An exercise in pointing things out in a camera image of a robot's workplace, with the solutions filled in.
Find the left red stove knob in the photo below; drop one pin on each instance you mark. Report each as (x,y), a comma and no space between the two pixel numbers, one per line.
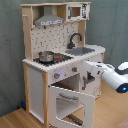
(56,75)

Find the black toy stovetop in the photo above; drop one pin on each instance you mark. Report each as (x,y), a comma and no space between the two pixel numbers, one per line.
(58,58)

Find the toy microwave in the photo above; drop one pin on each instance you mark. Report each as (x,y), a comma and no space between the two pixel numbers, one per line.
(77,11)

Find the grey range hood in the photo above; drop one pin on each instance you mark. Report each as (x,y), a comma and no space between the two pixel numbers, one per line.
(48,18)

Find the grey toy sink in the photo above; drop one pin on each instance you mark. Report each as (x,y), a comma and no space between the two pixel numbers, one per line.
(79,51)

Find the white oven door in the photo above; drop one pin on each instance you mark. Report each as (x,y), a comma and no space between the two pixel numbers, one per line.
(63,102)

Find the silver toy pot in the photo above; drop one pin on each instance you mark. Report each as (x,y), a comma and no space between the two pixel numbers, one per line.
(46,56)

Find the wooden toy kitchen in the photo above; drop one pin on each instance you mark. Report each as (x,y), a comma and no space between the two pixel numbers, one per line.
(55,38)

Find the right red stove knob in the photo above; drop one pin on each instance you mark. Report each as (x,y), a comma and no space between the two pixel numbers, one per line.
(74,69)

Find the red stove knob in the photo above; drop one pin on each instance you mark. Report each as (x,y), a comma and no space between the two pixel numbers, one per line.
(74,69)
(56,75)

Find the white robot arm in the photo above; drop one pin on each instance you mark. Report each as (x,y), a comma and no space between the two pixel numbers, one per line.
(116,78)

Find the grey dishwasher panel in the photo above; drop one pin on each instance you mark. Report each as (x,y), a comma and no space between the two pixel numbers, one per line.
(90,78)

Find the black toy faucet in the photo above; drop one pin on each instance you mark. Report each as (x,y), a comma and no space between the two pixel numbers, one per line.
(74,39)

